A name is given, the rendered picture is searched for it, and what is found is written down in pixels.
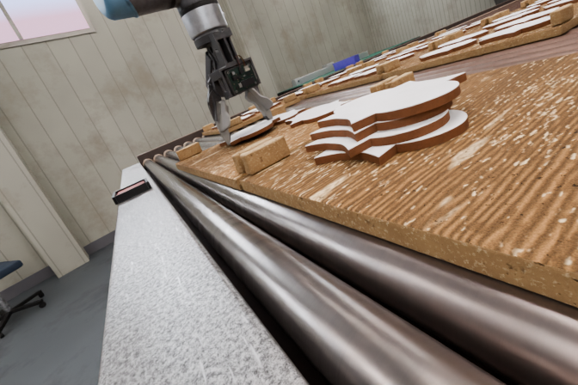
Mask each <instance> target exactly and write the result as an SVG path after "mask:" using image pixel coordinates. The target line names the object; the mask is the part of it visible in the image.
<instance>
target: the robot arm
mask: <svg viewBox="0 0 578 385"><path fill-rule="evenodd" d="M93 1H94V3H95V5H96V7H97V8H98V9H99V10H100V11H101V12H102V14H103V15H105V16H106V17H107V18H108V19H110V20H113V21H117V20H122V19H127V18H132V17H134V18H138V17H139V16H142V15H148V14H151V13H156V12H159V11H163V10H167V9H173V8H177V10H178V12H179V15H180V17H181V20H182V22H183V24H184V26H185V28H186V29H187V31H188V35H189V37H190V39H191V40H193V41H194V44H195V46H196V48H197V50H200V49H204V48H206V49H207V52H206V87H207V89H208V93H207V105H208V108H209V110H210V113H211V115H212V118H213V120H214V122H215V124H216V126H217V128H218V131H219V133H220V135H221V137H222V138H223V140H224V141H225V142H226V143H227V144H228V145H231V144H230V142H231V135H230V133H229V127H230V126H231V117H230V115H229V114H228V113H229V106H227V105H226V102H225V100H229V99H230V98H231V97H234V96H236V95H240V94H241V93H242V92H244V91H245V99H246V100H247V101H248V102H250V103H253V104H254V105H255V107H256V109H257V110H258V111H260V112H261V114H262V116H263V118H264V119H266V120H270V119H272V118H273V115H272V113H271V110H270V107H271V106H272V105H273V102H272V101H271V100H270V99H269V98H267V97H265V96H262V95H261V94H260V91H259V88H258V84H260V83H261V81H260V78H259V77H258V74H257V72H256V69H255V66H254V64H253V61H252V59H251V57H249V58H246V59H243V58H242V57H241V56H240V55H237V52H236V50H235V47H234V46H233V44H232V41H231V38H230V37H231V36H232V32H231V29H230V27H227V26H228V25H227V22H226V20H225V18H224V12H223V11H222V10H221V8H220V6H219V4H218V0H93ZM238 56H239V57H240V58H239V57H238ZM251 65H252V66H251ZM252 67H253V68H252ZM221 97H224V98H225V100H222V99H221Z"/></svg>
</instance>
